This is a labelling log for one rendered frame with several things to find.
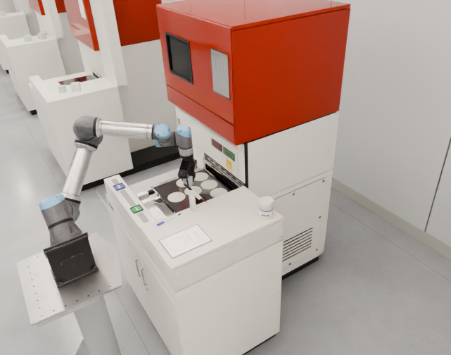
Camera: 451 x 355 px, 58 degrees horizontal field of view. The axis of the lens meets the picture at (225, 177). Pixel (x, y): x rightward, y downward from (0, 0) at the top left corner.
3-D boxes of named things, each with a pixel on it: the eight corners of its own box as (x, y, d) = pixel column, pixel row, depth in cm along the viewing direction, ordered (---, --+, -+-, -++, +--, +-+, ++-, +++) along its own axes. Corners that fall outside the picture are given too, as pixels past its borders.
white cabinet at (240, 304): (202, 252, 322) (193, 163, 278) (279, 340, 252) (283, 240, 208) (126, 287, 294) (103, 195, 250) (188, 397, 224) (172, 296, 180)
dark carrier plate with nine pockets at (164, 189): (204, 170, 255) (204, 168, 255) (234, 194, 230) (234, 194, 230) (153, 187, 240) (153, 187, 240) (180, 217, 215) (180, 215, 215)
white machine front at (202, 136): (183, 151, 293) (177, 98, 272) (248, 205, 234) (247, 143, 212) (179, 151, 292) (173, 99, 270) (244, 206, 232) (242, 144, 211)
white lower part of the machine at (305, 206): (259, 208, 367) (258, 126, 323) (324, 261, 307) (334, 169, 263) (190, 239, 336) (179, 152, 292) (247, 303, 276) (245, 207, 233)
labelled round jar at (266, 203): (267, 209, 205) (267, 194, 200) (276, 216, 200) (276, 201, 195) (256, 214, 202) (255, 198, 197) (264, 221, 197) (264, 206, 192)
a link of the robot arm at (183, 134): (174, 125, 212) (190, 123, 213) (176, 144, 218) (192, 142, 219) (174, 132, 206) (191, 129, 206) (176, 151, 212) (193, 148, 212)
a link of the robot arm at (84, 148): (43, 220, 194) (77, 114, 203) (54, 222, 209) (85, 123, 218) (67, 226, 194) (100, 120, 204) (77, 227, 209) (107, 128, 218)
